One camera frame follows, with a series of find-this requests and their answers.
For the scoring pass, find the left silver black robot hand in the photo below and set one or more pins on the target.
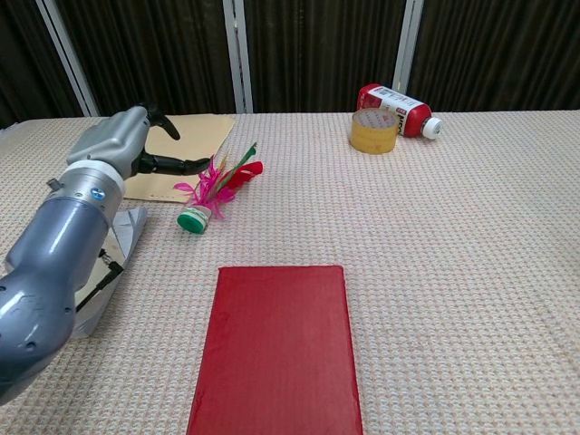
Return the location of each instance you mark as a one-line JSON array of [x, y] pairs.
[[109, 140]]

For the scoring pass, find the colourful feather shuttlecock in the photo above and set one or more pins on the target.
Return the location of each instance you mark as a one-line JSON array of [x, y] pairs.
[[199, 218]]

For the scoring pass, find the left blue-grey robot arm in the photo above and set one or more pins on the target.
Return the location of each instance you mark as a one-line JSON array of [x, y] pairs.
[[45, 254]]

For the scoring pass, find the manila paper folder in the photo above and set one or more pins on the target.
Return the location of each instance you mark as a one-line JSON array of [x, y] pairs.
[[199, 136]]

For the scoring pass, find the yellow-edged document envelope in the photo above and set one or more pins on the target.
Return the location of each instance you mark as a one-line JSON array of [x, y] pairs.
[[128, 231]]

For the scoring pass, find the black pleated curtain panel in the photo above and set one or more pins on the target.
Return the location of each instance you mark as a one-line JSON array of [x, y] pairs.
[[498, 50], [321, 50], [154, 54], [22, 59]]

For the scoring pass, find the red hardcover book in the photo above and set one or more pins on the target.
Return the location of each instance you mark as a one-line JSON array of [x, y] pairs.
[[276, 349]]

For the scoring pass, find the red bottle with white cap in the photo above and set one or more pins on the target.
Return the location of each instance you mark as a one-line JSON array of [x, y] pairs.
[[414, 118]]

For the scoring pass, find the beige woven tablecloth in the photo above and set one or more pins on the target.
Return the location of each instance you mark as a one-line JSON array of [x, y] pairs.
[[453, 272]]

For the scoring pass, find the silver partition post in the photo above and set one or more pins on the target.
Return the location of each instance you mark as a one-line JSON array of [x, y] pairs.
[[408, 41], [238, 54], [68, 54]]

